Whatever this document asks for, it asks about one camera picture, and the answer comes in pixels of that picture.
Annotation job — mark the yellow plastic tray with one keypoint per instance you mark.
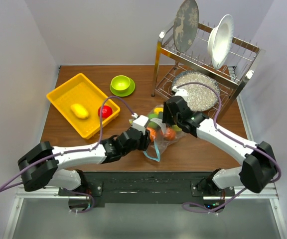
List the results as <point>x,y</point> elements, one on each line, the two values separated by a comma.
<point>79,90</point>

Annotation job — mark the grey reindeer plate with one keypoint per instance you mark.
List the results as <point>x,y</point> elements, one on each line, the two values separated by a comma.
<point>186,25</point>

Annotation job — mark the metal dish rack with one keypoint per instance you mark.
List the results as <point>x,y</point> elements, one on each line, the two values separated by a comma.
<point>242,61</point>

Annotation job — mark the green bowl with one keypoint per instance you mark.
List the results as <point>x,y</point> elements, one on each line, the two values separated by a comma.
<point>120,83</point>

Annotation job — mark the white deep plate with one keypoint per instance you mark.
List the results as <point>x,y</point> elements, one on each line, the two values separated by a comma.
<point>220,41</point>

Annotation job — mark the speckled flat plate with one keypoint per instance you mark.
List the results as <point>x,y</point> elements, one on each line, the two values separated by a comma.
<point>200,98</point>

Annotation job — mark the fake orange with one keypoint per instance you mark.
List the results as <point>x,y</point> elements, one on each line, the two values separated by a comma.
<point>152,133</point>
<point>170,134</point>

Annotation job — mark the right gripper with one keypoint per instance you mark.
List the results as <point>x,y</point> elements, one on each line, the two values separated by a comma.
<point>166,118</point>

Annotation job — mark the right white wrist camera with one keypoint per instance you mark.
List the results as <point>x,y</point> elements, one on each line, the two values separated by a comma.
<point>179,92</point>

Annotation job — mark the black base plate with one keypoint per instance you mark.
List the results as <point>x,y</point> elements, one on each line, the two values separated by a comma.
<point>151,188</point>

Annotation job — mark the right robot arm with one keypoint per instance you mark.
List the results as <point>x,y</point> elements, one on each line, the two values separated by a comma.
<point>257,161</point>

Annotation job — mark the green saucer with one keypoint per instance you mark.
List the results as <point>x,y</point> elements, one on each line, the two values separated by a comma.
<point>129,91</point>

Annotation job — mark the light green fake fruit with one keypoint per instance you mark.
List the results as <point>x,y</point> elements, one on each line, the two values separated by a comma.
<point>152,124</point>

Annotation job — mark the red fake apple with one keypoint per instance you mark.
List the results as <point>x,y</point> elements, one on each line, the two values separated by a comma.
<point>105,111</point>

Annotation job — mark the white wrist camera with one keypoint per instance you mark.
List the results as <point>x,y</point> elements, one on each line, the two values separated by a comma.
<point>140,123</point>
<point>179,92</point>

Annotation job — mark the dark green fake avocado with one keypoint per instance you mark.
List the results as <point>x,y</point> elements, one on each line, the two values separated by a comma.
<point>160,115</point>

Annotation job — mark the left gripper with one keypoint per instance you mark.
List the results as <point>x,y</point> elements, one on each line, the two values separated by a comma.
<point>145,141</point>

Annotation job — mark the clear zip top bag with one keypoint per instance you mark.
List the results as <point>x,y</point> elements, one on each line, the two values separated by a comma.
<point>156,148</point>

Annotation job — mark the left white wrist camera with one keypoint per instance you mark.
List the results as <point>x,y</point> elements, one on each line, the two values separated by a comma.
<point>140,123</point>

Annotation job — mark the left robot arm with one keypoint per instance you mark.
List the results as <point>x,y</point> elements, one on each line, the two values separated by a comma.
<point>45,165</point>

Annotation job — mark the yellow fake mango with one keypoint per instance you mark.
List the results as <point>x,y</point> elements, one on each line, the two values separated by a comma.
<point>79,111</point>

